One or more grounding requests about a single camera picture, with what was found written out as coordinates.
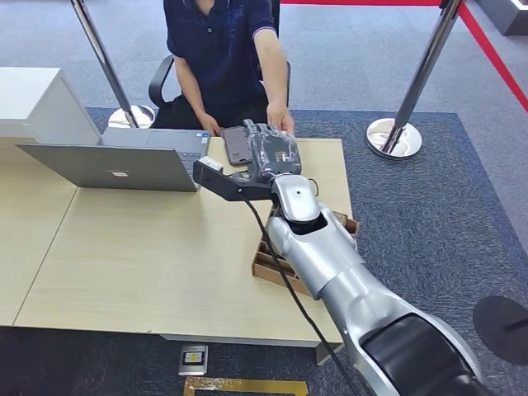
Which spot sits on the person's right hand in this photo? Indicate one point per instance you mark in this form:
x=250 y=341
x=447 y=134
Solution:
x=210 y=124

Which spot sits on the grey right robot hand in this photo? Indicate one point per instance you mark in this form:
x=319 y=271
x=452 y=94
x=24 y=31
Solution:
x=276 y=153

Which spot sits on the person's left hand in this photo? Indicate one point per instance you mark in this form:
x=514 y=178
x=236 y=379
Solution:
x=281 y=117

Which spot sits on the person's right forearm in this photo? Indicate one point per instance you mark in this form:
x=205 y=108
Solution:
x=189 y=87

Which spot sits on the person's left forearm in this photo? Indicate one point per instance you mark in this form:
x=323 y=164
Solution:
x=273 y=65

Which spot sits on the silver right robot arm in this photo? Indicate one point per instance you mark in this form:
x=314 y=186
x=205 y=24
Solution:
x=351 y=273

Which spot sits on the person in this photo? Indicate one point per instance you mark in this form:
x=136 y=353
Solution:
x=222 y=54

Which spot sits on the gold printed card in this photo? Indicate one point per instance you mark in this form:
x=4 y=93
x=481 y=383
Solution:
x=341 y=217

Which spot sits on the wooden card organizer tray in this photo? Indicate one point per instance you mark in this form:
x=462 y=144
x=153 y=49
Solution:
x=268 y=268

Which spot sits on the smartphone in dark case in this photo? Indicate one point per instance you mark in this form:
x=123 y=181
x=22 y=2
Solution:
x=237 y=146

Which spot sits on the black office chair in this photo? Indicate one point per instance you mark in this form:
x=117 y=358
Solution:
x=158 y=82

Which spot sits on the grey laptop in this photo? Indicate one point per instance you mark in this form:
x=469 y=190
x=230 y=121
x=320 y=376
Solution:
x=124 y=164

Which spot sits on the dark blue carpet mat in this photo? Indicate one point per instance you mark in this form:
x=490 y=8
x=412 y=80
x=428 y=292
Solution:
x=433 y=218

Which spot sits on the white cabinet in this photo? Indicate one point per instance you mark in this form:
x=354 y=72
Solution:
x=37 y=104

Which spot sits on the metal floor socket box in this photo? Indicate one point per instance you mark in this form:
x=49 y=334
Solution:
x=193 y=359

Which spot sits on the gold floor tape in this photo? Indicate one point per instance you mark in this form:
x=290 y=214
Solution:
x=247 y=387

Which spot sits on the red barrier belt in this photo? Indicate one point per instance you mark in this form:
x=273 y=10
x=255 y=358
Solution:
x=491 y=52

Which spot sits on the grey platform with light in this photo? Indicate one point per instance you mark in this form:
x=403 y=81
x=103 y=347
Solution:
x=503 y=19

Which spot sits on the black round base stand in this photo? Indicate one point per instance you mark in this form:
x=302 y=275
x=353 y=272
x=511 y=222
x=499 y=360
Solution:
x=495 y=328

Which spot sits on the chrome stanchion post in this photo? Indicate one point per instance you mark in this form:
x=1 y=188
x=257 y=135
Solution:
x=105 y=60
x=421 y=76

